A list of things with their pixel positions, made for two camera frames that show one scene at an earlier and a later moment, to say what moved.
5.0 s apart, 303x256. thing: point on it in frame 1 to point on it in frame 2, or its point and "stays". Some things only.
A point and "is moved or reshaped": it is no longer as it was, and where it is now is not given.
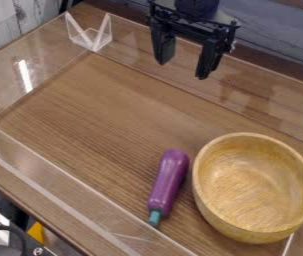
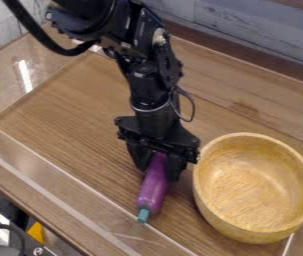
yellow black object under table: (37, 232) stays
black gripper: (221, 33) to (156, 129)
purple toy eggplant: (174, 164) is moved or reshaped
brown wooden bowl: (254, 187) stays
